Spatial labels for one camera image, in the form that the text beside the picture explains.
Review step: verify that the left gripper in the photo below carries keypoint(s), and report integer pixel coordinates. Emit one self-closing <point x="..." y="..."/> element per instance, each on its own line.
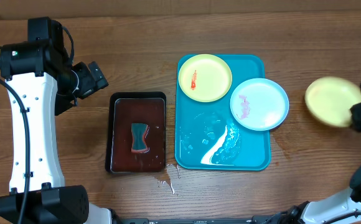
<point x="90" y="84"/>

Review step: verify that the yellow-green plate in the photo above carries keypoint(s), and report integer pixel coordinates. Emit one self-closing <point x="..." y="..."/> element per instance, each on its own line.
<point x="329" y="100"/>
<point x="205" y="78"/>

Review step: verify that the green dish sponge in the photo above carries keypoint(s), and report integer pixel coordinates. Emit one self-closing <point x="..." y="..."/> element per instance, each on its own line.
<point x="139" y="132"/>

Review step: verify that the light blue plate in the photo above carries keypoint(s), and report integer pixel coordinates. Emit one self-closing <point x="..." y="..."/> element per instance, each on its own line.
<point x="259" y="104"/>

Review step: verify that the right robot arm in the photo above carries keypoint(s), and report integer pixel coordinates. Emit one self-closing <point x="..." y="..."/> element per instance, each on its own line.
<point x="343" y="207"/>

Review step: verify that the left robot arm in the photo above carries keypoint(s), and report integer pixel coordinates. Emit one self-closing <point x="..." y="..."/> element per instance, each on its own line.
<point x="42" y="82"/>

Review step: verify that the black water tray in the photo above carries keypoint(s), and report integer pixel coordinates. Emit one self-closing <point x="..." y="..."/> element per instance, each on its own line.
<point x="136" y="107"/>

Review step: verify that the teal plastic tray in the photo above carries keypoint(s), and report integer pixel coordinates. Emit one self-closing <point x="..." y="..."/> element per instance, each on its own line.
<point x="208" y="137"/>

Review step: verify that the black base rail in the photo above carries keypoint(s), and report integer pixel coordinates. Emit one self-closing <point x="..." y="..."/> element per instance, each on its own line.
<point x="264" y="219"/>

